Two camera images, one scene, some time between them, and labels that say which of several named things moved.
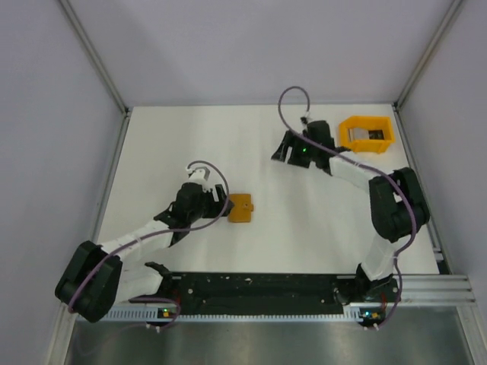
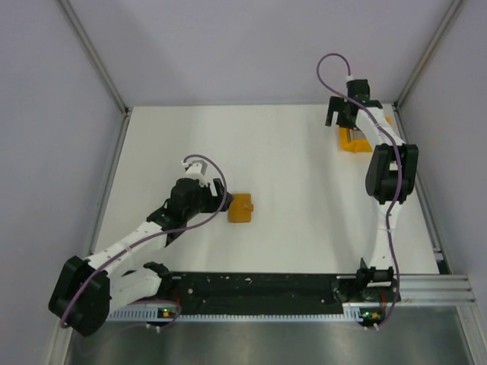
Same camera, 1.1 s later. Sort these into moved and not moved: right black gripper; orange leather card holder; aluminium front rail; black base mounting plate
Moved: right black gripper
Not moved: black base mounting plate; orange leather card holder; aluminium front rail
